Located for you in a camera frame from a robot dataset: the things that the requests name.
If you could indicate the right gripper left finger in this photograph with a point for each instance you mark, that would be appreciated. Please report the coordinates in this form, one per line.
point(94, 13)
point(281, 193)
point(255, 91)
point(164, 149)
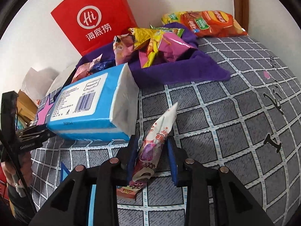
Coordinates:
point(89, 194)

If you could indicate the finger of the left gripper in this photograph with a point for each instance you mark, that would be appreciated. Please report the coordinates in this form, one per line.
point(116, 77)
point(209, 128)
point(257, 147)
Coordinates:
point(34, 140)
point(32, 131)

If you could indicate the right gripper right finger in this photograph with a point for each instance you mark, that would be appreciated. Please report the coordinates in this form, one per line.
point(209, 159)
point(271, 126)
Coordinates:
point(233, 203)

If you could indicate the pink peach snack packet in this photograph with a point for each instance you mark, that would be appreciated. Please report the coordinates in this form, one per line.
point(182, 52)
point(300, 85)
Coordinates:
point(86, 69)

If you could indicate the white pink long snack packet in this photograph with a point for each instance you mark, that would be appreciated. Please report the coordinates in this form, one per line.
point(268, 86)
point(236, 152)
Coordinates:
point(149, 154)

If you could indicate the blue snack packet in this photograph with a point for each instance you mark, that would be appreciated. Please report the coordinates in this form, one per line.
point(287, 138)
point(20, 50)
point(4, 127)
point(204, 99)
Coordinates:
point(97, 66)

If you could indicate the yellow triangular snack bag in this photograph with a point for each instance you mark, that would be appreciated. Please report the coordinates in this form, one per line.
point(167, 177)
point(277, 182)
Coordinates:
point(144, 37)

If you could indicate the pink yellow snack bag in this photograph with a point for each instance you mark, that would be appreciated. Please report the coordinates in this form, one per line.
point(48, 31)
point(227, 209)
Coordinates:
point(163, 47)

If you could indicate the green triangular snack bag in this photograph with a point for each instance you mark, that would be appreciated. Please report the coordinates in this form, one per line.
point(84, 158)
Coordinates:
point(177, 31)

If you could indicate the panda print snack packet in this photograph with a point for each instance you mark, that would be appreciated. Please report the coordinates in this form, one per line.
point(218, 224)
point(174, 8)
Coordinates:
point(123, 48)

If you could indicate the wooden shelf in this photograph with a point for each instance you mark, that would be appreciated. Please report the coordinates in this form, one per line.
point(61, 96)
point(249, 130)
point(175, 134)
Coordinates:
point(27, 109)

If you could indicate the white Miniso plastic bag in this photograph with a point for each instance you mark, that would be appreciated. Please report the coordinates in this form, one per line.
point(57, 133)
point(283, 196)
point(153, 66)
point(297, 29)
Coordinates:
point(36, 83)

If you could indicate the blue tissue pack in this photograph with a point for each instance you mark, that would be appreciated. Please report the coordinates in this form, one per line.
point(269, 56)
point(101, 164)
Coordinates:
point(102, 106)

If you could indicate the grey checked tablecloth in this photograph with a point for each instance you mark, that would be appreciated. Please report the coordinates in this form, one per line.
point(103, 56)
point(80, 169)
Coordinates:
point(250, 124)

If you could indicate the red Haidilao paper bag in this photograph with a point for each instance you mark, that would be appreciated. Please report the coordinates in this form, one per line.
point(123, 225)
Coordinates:
point(90, 24)

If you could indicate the orange chips bag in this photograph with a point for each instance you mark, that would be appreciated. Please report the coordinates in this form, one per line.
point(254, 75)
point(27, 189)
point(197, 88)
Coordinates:
point(212, 24)

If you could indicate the yellow chips bag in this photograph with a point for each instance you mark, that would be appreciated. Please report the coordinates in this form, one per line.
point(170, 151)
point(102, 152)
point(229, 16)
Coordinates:
point(173, 17)

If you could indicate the brown wooden door frame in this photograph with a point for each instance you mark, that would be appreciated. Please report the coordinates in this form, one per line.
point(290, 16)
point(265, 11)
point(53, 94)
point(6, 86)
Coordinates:
point(241, 13)

